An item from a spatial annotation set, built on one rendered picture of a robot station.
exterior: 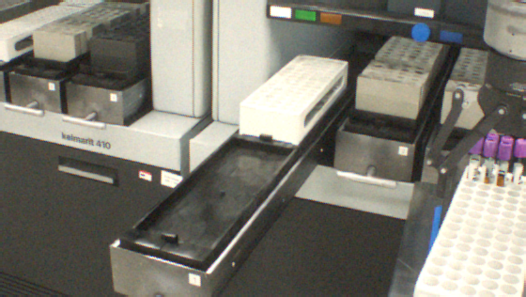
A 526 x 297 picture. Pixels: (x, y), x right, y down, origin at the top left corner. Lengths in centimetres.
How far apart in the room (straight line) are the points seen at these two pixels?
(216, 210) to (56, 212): 70
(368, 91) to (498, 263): 55
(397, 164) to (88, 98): 61
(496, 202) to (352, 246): 47
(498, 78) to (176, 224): 44
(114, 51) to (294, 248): 53
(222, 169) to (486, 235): 42
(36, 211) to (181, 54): 53
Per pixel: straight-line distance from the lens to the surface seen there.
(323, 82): 121
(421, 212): 91
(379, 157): 115
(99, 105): 136
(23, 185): 159
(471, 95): 75
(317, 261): 129
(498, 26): 69
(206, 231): 87
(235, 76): 129
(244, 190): 96
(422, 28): 112
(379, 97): 120
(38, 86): 144
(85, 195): 148
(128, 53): 137
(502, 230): 79
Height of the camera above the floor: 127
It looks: 25 degrees down
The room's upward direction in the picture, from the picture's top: 2 degrees clockwise
